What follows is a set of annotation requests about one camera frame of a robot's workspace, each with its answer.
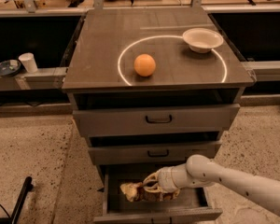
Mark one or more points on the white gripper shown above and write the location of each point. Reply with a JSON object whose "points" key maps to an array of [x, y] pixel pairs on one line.
{"points": [[165, 180]]}

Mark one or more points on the brown chip bag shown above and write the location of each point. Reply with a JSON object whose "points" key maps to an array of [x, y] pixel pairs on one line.
{"points": [[134, 192]]}

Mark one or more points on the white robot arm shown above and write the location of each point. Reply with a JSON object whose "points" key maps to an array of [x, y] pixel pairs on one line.
{"points": [[199, 171]]}

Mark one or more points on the middle drawer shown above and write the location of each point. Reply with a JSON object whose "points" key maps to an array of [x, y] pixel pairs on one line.
{"points": [[152, 153]]}

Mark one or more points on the drawer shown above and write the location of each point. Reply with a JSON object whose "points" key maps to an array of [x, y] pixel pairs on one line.
{"points": [[189, 207], [155, 120], [152, 153]]}

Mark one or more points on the bottom drawer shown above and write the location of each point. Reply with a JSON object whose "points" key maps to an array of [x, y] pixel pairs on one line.
{"points": [[189, 207]]}

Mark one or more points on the top drawer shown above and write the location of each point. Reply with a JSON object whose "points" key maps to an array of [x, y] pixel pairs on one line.
{"points": [[155, 120]]}

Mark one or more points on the grey drawer cabinet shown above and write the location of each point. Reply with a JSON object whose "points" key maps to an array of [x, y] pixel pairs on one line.
{"points": [[101, 73]]}

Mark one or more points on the orange ball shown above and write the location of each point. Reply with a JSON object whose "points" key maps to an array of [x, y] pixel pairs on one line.
{"points": [[144, 65]]}

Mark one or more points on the black bar on floor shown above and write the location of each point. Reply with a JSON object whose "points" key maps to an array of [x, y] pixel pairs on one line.
{"points": [[26, 188]]}

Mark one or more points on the white bowl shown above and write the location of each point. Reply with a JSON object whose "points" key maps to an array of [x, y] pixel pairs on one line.
{"points": [[202, 40]]}

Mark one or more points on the white paper cup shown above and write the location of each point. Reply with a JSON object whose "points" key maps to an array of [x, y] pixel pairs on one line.
{"points": [[28, 61]]}

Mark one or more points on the dark blue plate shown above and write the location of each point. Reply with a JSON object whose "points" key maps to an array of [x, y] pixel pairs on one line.
{"points": [[9, 68]]}

